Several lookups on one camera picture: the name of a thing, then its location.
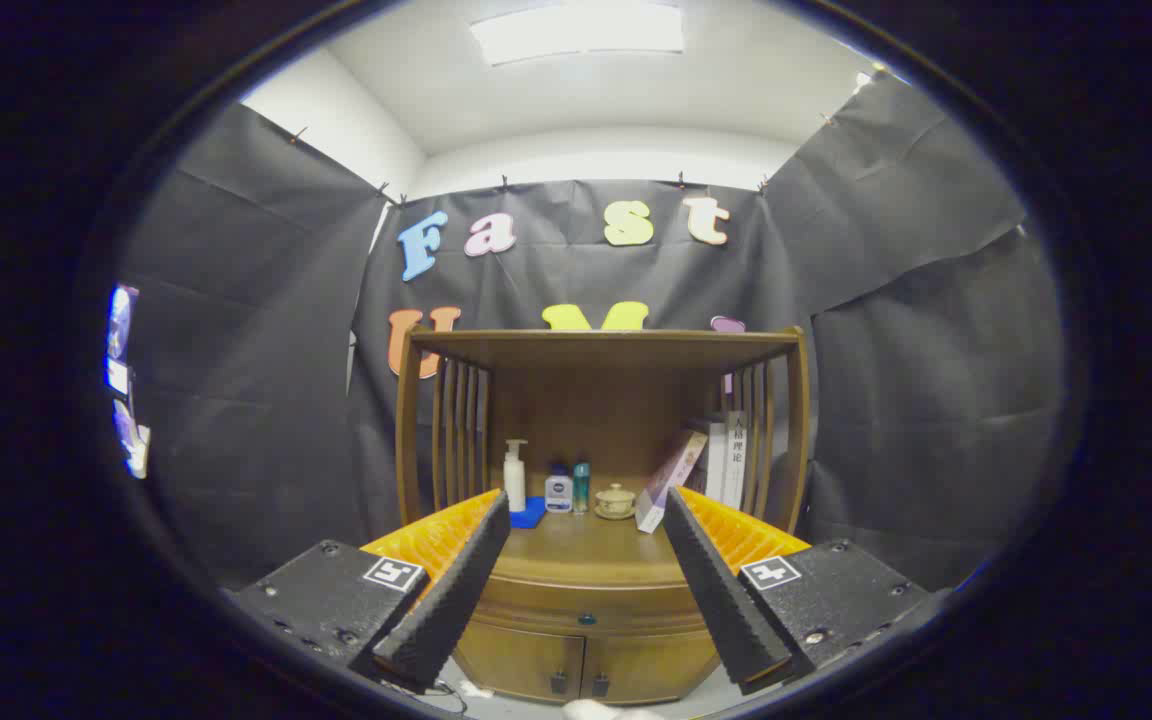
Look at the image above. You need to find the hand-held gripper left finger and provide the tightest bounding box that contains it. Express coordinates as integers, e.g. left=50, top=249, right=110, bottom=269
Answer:
left=231, top=488, right=512, bottom=693

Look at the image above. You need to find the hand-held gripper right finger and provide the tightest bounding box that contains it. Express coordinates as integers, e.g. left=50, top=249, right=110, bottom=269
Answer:
left=662, top=486, right=932, bottom=696

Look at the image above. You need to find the wooden cabinet door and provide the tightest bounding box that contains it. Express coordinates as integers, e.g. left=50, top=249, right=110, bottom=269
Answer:
left=581, top=630, right=722, bottom=705
left=454, top=620, right=587, bottom=701

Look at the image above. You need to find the wooden countertop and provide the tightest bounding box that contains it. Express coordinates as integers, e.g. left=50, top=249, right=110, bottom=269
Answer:
left=489, top=485, right=699, bottom=591

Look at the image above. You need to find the wooden cabinet with slatted shelf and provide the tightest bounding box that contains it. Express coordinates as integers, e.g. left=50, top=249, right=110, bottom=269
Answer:
left=394, top=322, right=812, bottom=706

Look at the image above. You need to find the purple cover book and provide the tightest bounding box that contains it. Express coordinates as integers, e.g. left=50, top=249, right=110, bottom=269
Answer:
left=634, top=430, right=709, bottom=534

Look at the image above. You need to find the white pump bottle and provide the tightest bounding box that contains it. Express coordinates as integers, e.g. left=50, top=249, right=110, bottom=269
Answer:
left=503, top=438, right=529, bottom=514

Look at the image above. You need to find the patterned cover book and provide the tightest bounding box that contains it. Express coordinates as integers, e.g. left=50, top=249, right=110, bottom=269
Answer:
left=684, top=420, right=729, bottom=503

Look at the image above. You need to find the white spine book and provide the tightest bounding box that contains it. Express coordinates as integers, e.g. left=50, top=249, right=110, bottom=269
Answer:
left=722, top=410, right=749, bottom=511

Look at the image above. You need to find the beige lidded tea cup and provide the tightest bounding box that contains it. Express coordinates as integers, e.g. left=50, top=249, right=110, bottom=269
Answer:
left=593, top=483, right=638, bottom=521

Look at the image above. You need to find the ceiling light panel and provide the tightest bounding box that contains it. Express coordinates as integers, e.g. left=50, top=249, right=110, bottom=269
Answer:
left=469, top=0, right=685, bottom=66

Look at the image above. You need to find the thin black cable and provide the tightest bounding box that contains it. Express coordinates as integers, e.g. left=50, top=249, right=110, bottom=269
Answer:
left=376, top=678, right=472, bottom=716

